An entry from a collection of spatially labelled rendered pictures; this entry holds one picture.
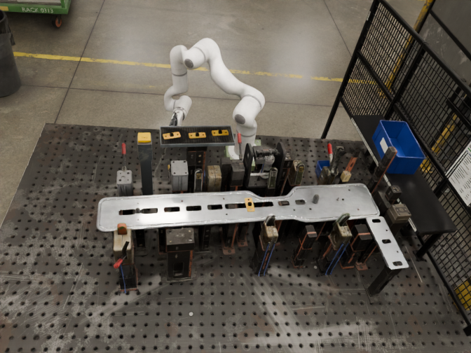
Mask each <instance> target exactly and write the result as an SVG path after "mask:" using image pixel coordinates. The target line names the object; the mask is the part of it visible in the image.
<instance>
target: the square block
mask: <svg viewBox="0 0 471 353"><path fill-rule="evenodd" d="M410 217H411V214H410V212H409V210H408V209H407V206H406V205H405V204H396V205H391V206H390V207H389V209H388V210H387V213H386V214H385V216H384V219H385V221H386V223H387V224H388V227H389V229H390V230H391V232H392V234H393V236H394V237H395V236H396V234H397V233H398V232H399V231H400V229H401V227H402V226H403V225H404V224H405V223H406V222H407V221H408V220H409V218H410ZM382 242H383V243H384V244H386V243H390V240H383V241H382ZM379 254H381V252H380V251H379V249H378V247H376V248H375V250H374V251H373V252H372V254H371V255H379Z"/></svg>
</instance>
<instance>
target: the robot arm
mask: <svg viewBox="0 0 471 353"><path fill-rule="evenodd" d="M206 61H207V62H208V64H209V66H210V75H211V78H212V80H213V81H214V82H215V83H216V84H217V85H218V86H219V87H220V88H221V89H222V90H223V91H224V92H225V93H227V94H230V95H237V96H239V97H240V98H241V99H242V100H241V101H240V102H239V103H238V105H237V106H236V108H235V109H234V111H233V120H234V121H235V122H236V123H237V126H236V132H235V146H229V147H228V154H229V155H230V156H231V157H232V159H239V154H240V152H239V144H238V133H241V139H242V144H241V149H242V155H243V157H244V153H245V147H246V144H247V143H251V145H252V146H256V145H255V144H254V140H255V137H256V132H257V122H256V121H255V118H256V116H257V115H258V113H259V112H260V110H262V108H263V107H264V104H265V99H264V96H263V95H262V94H261V93H260V92H259V91H258V90H257V89H255V88H253V87H251V86H249V85H246V84H244V83H242V82H240V81H239V80H238V79H237V78H236V77H235V76H234V75H233V74H232V73H231V72H230V71H229V70H228V69H227V68H226V66H225V65H224V63H223V61H222V58H221V53H220V50H219V47H218V45H217V44H216V43H215V42H214V41H213V40H212V39H209V38H205V39H201V40H200V41H199V42H197V43H196V44H195V45H194V46H193V47H192V48H190V49H189V50H187V48H186V47H185V46H175V47H174V48H173V49H172V50H171V51H170V66H171V72H172V82H173V85H172V86H171V87H170V88H169V89H168V90H167V91H166V93H165V95H164V105H165V109H166V110H167V111H171V112H172V115H173V116H172V120H171V121H170V124H169V126H181V124H182V121H183V120H184V119H185V118H186V115H187V113H188V112H189V109H190V107H191V104H192V101H191V98H190V97H188V96H185V95H184V96H181V97H180V98H179V99H178V100H175V99H173V98H172V96H173V95H176V94H182V93H185V92H186V91H187V90H188V76H187V69H197V68H198V67H200V66H201V65H202V64H203V63H204V62H206Z"/></svg>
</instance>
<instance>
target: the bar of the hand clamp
mask: <svg viewBox="0 0 471 353"><path fill-rule="evenodd" d="M343 150H344V148H343V147H342V146H336V148H335V151H334V155H333V158H332V161H331V165H330V167H329V170H330V175H331V173H332V169H333V168H334V173H333V175H334V176H335V175H336V171H337V169H338V166H339V163H340V160H341V156H343V155H344V154H345V152H344V151H343ZM330 175H329V176H330Z"/></svg>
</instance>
